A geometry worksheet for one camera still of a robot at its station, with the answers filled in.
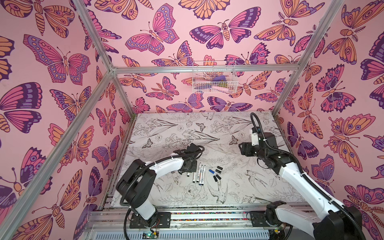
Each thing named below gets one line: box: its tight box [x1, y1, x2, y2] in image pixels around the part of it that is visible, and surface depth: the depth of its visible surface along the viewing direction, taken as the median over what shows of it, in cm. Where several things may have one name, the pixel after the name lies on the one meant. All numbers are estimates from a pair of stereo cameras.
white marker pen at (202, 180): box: [201, 165, 206, 186], surface depth 89 cm
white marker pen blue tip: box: [198, 165, 203, 186], surface depth 89 cm
